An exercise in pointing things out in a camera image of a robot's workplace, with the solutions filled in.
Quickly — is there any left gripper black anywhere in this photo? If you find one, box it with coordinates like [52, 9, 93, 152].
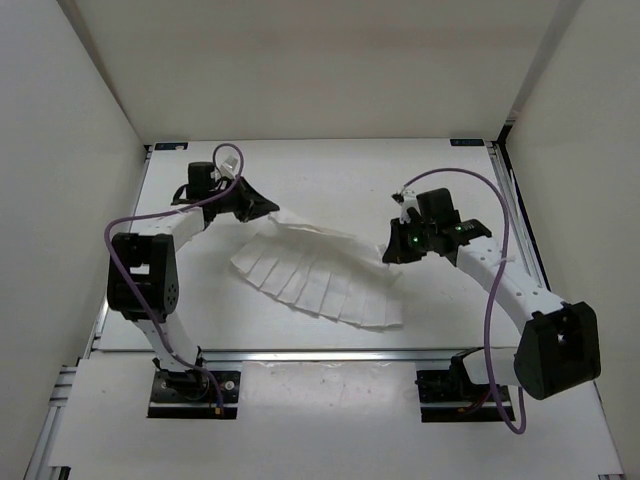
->
[208, 174, 277, 223]

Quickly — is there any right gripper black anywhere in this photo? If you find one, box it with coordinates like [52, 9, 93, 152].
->
[384, 216, 436, 265]

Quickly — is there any white pleated skirt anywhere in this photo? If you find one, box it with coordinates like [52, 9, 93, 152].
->
[231, 210, 403, 330]

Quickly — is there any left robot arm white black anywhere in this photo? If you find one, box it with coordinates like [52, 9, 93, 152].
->
[106, 178, 280, 400]

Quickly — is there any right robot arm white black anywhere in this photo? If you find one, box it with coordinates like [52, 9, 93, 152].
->
[383, 218, 601, 400]

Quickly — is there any left blue corner label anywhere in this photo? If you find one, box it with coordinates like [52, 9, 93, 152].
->
[153, 142, 189, 151]

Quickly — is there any blue corner label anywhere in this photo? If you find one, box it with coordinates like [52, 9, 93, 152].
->
[153, 142, 189, 151]
[450, 138, 485, 147]

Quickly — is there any right blue corner label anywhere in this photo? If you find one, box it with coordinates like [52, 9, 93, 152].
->
[450, 138, 485, 147]

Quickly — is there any white front cover board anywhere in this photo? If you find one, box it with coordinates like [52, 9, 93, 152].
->
[50, 356, 621, 479]

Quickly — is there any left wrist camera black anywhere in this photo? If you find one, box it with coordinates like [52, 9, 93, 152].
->
[171, 162, 221, 205]

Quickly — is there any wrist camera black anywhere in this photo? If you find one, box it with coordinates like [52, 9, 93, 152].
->
[400, 188, 493, 244]
[171, 162, 221, 205]

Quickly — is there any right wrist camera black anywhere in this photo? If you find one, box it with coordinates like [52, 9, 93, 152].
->
[400, 188, 493, 244]

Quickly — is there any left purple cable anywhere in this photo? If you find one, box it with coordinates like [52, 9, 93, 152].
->
[102, 143, 245, 417]

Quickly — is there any purple cable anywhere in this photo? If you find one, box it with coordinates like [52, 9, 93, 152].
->
[102, 143, 245, 417]
[399, 167, 527, 435]

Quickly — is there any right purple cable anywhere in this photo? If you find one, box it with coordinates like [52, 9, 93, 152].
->
[399, 167, 527, 435]

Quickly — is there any front aluminium rail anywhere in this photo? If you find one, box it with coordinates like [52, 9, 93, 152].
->
[203, 349, 460, 363]

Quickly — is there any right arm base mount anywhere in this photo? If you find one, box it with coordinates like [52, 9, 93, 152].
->
[415, 348, 502, 423]

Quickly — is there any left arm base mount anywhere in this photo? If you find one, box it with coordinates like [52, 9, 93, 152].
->
[147, 369, 241, 420]

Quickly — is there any left aluminium frame rail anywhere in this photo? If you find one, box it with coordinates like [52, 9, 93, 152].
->
[19, 344, 96, 480]

